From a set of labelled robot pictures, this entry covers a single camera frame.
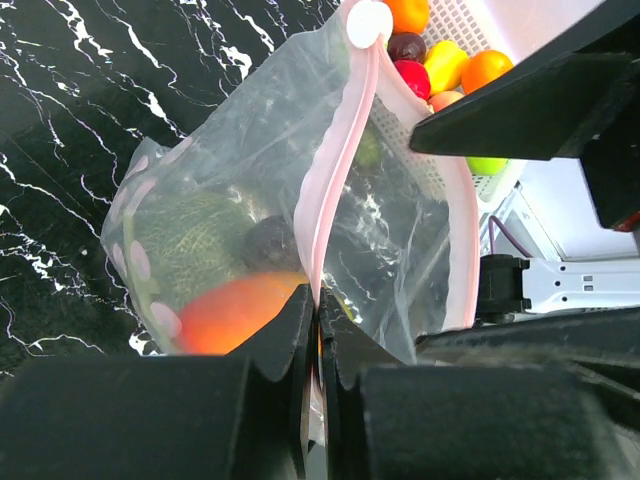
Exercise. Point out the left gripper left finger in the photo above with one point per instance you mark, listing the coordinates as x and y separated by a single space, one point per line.
244 415

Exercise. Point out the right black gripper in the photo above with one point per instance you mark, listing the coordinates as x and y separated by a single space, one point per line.
584 86

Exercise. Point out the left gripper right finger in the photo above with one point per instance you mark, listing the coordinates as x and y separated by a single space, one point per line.
539 399

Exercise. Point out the red orange mango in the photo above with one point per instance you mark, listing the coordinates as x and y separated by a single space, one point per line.
224 317

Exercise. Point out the dark purple fruit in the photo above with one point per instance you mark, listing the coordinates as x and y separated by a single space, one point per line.
270 246

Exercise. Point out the green netted melon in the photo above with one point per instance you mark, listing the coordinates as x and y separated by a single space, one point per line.
193 243

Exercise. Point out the pink zipper clear bag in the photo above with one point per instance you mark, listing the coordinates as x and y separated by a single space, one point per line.
307 137

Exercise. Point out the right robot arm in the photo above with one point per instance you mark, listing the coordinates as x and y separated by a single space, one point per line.
523 285

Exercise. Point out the orange fruit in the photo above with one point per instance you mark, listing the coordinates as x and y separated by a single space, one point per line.
483 68
409 16

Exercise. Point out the white plastic basket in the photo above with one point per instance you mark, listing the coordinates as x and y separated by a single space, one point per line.
491 122

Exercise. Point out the green watermelon toy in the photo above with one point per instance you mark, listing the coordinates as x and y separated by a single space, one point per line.
486 166

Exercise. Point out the peach fruit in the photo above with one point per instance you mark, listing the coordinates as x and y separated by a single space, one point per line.
442 100

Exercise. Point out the yellow bell pepper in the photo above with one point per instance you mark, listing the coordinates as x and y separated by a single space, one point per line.
445 63

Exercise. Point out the red apple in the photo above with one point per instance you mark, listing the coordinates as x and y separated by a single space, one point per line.
415 76

